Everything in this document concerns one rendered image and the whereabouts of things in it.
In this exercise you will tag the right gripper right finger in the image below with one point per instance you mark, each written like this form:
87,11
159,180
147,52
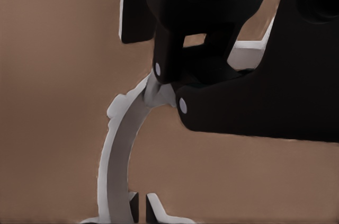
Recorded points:
155,208

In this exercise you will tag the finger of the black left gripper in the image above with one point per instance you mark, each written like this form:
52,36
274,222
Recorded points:
265,102
167,57

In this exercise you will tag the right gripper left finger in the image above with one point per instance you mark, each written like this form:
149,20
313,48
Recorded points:
134,206

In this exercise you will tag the white drainage pipe clamp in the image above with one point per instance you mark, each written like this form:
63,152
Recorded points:
116,150

